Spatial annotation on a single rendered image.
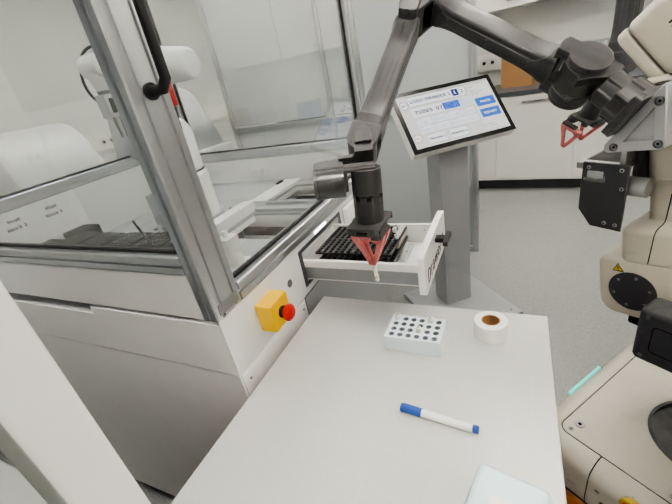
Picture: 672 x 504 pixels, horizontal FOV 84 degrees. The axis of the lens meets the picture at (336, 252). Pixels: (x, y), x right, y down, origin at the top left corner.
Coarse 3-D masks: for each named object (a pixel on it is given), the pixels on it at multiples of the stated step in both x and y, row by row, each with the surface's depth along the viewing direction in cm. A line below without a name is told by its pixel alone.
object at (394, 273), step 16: (336, 224) 122; (400, 224) 113; (416, 224) 111; (320, 240) 115; (416, 240) 113; (304, 256) 106; (320, 256) 115; (400, 256) 107; (416, 256) 105; (320, 272) 102; (336, 272) 100; (352, 272) 98; (368, 272) 96; (384, 272) 94; (400, 272) 92; (416, 272) 91
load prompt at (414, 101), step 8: (456, 88) 172; (464, 88) 172; (416, 96) 168; (424, 96) 168; (432, 96) 169; (440, 96) 169; (448, 96) 170; (456, 96) 170; (408, 104) 166; (416, 104) 166
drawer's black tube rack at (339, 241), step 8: (336, 232) 115; (344, 232) 114; (392, 232) 108; (328, 240) 111; (336, 240) 110; (344, 240) 109; (320, 248) 107; (328, 248) 106; (336, 248) 105; (344, 248) 104; (352, 248) 103; (384, 248) 100; (400, 248) 104; (328, 256) 108; (336, 256) 108; (344, 256) 106; (352, 256) 102; (360, 256) 104; (392, 256) 101
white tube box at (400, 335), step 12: (396, 324) 88; (408, 324) 86; (420, 324) 85; (432, 324) 84; (444, 324) 83; (384, 336) 83; (396, 336) 83; (408, 336) 83; (420, 336) 81; (432, 336) 81; (444, 336) 83; (396, 348) 84; (408, 348) 82; (420, 348) 81; (432, 348) 79
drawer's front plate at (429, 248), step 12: (432, 228) 98; (444, 228) 111; (432, 240) 95; (420, 252) 88; (432, 252) 95; (420, 264) 87; (432, 264) 95; (420, 276) 88; (432, 276) 96; (420, 288) 90
